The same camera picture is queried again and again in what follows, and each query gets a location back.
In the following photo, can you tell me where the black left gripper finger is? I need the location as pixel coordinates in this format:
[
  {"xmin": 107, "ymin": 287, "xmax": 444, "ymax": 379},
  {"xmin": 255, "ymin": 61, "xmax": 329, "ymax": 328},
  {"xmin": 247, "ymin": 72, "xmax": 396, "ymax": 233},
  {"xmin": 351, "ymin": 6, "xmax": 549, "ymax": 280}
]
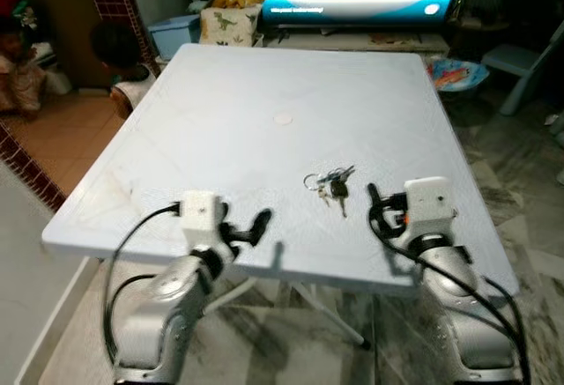
[{"xmin": 247, "ymin": 210, "xmax": 274, "ymax": 248}]

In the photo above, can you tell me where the bunch of keys with ring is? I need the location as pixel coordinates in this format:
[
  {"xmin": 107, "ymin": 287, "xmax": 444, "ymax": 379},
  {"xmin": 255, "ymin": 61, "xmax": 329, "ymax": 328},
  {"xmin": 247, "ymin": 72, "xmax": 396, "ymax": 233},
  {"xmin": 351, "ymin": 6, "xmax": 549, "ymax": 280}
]
[{"xmin": 303, "ymin": 166, "xmax": 357, "ymax": 219}]

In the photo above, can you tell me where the white plastic folding table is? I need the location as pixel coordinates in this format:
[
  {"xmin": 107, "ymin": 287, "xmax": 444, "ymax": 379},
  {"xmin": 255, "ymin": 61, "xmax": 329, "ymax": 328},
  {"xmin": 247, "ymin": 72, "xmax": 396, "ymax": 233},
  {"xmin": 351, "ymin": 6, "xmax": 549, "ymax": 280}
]
[{"xmin": 41, "ymin": 43, "xmax": 521, "ymax": 349}]

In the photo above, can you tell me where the colourful round kids seat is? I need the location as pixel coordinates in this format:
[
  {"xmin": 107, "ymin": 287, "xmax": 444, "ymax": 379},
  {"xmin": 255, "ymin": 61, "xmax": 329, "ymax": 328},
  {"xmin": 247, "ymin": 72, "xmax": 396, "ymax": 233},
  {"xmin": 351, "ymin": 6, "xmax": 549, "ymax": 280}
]
[{"xmin": 428, "ymin": 58, "xmax": 491, "ymax": 93}]

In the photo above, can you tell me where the light blue plastic chair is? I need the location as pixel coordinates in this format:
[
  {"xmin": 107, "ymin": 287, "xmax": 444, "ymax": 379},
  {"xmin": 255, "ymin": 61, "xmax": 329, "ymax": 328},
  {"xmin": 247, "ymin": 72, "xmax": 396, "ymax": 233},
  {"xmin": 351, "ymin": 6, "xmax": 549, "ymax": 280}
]
[{"xmin": 482, "ymin": 22, "xmax": 564, "ymax": 118}]

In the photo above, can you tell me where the dinosaur print cloth bag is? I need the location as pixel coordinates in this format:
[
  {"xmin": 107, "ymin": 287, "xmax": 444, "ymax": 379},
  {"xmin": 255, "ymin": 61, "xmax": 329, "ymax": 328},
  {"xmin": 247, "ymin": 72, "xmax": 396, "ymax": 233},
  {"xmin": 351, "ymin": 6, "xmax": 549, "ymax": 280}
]
[{"xmin": 200, "ymin": 4, "xmax": 263, "ymax": 48}]

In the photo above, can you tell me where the light blue plastic bin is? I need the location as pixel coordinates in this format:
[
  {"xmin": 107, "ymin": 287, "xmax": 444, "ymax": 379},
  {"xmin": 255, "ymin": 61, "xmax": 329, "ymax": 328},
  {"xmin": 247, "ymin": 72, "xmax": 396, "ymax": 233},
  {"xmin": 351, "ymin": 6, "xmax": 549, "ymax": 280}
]
[{"xmin": 146, "ymin": 15, "xmax": 203, "ymax": 61}]

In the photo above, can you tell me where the child with dark hair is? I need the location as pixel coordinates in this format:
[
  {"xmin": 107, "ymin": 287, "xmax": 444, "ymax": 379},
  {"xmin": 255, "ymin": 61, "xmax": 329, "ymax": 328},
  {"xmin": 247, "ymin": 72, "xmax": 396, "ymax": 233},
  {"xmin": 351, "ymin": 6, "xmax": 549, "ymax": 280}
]
[{"xmin": 90, "ymin": 19, "xmax": 161, "ymax": 119}]

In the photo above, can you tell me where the child in patterned clothes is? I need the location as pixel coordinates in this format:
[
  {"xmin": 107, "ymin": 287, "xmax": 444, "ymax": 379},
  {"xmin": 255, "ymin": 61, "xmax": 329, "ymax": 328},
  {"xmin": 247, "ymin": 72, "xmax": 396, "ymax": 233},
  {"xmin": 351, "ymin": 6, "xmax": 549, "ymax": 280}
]
[{"xmin": 0, "ymin": 17, "xmax": 50, "ymax": 115}]

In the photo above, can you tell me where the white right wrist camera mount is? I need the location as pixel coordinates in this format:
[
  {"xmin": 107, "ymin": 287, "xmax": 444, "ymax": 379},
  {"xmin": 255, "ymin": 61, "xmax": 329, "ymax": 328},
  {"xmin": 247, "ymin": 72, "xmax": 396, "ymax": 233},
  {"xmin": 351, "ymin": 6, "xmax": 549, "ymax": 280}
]
[{"xmin": 402, "ymin": 176, "xmax": 457, "ymax": 237}]

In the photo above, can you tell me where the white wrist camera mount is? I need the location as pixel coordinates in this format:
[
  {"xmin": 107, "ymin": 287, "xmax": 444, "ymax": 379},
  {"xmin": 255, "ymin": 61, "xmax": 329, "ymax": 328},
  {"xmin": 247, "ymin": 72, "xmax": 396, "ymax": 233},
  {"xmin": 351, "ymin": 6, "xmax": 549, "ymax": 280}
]
[
  {"xmin": 402, "ymin": 176, "xmax": 457, "ymax": 237},
  {"xmin": 178, "ymin": 190, "xmax": 229, "ymax": 251}
]

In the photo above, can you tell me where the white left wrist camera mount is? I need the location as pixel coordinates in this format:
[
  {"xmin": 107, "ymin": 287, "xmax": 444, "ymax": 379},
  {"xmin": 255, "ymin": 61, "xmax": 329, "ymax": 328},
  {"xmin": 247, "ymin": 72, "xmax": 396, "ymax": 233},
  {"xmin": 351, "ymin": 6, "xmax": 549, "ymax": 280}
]
[{"xmin": 178, "ymin": 190, "xmax": 229, "ymax": 251}]

